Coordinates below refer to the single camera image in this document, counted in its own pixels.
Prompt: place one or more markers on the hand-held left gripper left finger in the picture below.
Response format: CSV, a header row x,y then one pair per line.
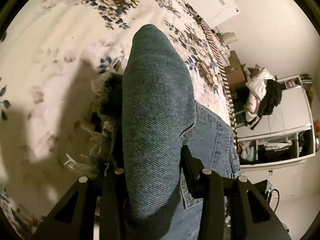
x,y
112,192

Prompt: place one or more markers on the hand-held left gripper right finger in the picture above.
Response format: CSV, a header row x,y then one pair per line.
x,y
192,175

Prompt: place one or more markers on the blue denim pants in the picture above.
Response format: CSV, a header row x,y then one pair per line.
x,y
152,105

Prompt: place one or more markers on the folded pastel clothes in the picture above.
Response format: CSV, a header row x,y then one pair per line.
x,y
247,151

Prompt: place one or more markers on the brown checkered blanket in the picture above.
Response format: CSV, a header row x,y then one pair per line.
x,y
226,85

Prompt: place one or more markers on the black garment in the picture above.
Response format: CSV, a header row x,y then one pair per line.
x,y
271,97

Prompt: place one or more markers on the white and pink clothes pile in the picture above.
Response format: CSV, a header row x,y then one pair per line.
x,y
257,85

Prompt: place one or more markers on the brown cardboard box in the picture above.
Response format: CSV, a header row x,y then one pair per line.
x,y
235,70

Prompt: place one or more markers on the white wardrobe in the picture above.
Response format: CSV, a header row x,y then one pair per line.
x,y
292,110

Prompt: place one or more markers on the orange object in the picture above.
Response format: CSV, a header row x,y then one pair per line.
x,y
317,127

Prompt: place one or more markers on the beige table lamp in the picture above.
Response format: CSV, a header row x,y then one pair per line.
x,y
230,38

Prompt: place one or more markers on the floral quilt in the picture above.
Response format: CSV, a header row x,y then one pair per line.
x,y
62,30

